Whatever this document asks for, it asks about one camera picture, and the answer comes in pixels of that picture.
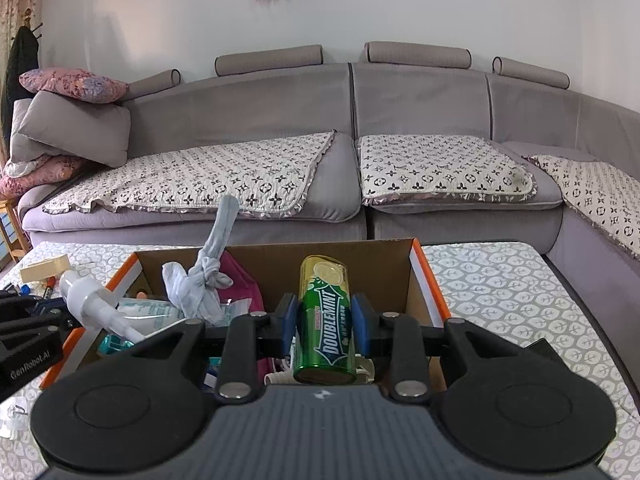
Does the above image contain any small grey cushion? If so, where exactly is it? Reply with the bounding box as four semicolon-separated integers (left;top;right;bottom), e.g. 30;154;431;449
10;97;37;161

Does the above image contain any teal plastic clip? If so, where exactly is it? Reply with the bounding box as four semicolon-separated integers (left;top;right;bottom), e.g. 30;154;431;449
97;335;136;356

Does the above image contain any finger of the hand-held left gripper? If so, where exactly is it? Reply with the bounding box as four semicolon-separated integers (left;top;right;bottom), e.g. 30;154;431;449
0;290;66;318
0;312;77;350

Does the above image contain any grey knotted sock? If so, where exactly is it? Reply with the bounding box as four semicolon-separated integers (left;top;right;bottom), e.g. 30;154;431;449
161;195;251;326

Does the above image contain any patterned sofa cover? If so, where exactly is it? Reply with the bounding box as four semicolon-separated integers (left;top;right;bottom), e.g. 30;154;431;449
522;154;640;261
356;134;538;207
42;131;337;220

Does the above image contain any pink floral pillow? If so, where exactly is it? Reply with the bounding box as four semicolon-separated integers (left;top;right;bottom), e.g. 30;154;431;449
0;155;88;199
19;67;130;105

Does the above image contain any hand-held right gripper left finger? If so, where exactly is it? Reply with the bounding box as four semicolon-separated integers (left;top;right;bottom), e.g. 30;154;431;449
135;293;301;405

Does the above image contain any green gum bottle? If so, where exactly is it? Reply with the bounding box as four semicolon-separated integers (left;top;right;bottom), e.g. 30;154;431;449
292;255;358;386

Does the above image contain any black hanging coat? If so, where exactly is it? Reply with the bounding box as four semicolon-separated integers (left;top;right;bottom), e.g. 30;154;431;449
2;25;41;131

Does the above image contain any beige box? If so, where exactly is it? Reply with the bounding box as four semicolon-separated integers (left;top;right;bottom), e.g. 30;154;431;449
20;255;71;283

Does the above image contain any wooden stool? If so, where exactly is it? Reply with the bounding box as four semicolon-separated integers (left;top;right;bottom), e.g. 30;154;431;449
0;199;26;263

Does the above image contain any orange cardboard box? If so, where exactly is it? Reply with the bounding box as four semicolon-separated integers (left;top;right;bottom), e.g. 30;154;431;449
39;238;453;391

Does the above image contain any desktop with patterned cloth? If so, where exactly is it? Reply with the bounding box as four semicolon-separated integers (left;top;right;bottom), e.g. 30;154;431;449
0;240;640;480

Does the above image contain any large grey cushion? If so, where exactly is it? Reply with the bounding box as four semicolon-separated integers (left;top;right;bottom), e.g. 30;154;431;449
17;91;132;167

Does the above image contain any floral curtain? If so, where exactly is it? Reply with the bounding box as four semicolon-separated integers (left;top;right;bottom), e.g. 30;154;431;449
0;0;41;71

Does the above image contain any pink pouch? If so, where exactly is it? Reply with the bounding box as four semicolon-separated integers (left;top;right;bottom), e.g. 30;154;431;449
220;250;266;331

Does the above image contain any white pump bottle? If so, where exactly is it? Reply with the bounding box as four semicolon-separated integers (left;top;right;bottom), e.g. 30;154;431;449
59;269;151;343

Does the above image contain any grey sofa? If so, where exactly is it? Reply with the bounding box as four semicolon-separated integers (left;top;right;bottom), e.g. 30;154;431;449
17;42;640;261

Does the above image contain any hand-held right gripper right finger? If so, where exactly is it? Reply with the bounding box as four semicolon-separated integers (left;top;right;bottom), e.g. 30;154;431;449
351;294;506;404

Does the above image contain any clear teal wipes pack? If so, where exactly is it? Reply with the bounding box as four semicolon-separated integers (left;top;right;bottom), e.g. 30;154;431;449
117;297;253;333

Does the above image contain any clear plastic bag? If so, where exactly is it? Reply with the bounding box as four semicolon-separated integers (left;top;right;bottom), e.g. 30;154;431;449
0;395;36;441

